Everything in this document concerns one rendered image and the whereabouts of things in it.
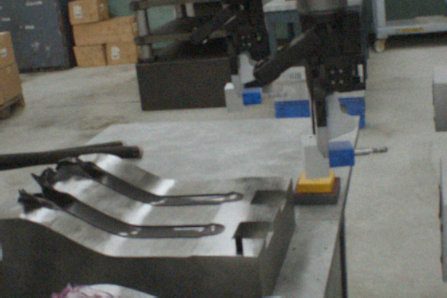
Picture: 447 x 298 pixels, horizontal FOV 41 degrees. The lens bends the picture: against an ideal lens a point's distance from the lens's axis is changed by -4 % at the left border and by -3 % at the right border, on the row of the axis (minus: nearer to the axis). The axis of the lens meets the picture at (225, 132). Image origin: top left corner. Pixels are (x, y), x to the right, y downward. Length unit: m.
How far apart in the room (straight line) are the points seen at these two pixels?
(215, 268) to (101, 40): 6.98
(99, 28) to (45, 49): 0.77
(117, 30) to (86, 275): 6.80
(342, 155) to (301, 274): 0.19
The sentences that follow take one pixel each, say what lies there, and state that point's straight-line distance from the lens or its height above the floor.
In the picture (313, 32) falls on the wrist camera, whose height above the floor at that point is 1.12.
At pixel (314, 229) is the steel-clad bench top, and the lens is 1.01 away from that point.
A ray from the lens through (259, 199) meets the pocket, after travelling 0.95.
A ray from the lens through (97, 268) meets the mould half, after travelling 0.85.
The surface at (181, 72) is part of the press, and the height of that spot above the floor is 0.31.
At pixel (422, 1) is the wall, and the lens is 7.31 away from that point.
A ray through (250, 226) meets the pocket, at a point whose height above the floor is 0.88.
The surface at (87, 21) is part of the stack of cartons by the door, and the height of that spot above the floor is 0.57.
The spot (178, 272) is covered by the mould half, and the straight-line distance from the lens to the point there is 0.80.
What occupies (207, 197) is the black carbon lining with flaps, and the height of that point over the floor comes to 0.88.
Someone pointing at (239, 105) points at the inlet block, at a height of 0.92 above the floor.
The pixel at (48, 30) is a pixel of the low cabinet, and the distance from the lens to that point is 7.87.
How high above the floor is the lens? 1.25
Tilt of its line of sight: 17 degrees down
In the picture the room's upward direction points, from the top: 7 degrees counter-clockwise
